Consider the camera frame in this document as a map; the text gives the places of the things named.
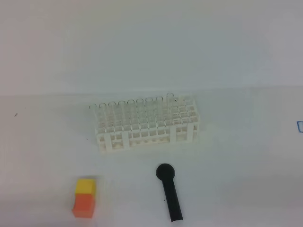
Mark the clear glass test tube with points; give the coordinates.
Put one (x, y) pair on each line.
(171, 100)

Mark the white test tube rack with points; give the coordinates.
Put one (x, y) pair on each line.
(185, 127)

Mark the black plastic scoop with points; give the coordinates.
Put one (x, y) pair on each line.
(166, 173)

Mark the yellow foam block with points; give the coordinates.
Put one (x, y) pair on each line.
(85, 186)

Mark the orange foam block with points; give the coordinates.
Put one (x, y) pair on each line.
(84, 205)

